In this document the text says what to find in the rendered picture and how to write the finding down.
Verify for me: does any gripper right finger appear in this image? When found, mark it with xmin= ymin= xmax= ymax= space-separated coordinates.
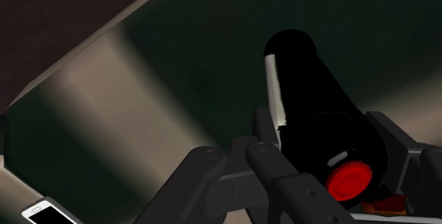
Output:
xmin=365 ymin=111 xmax=442 ymax=218

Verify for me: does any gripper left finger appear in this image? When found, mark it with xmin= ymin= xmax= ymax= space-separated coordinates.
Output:
xmin=132 ymin=107 xmax=356 ymax=224

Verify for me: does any black cylinder with red end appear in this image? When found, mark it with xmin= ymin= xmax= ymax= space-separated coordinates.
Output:
xmin=263 ymin=28 xmax=393 ymax=211

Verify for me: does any white smartphone with black screen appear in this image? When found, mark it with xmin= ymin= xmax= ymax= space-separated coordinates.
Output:
xmin=21 ymin=196 xmax=84 ymax=224

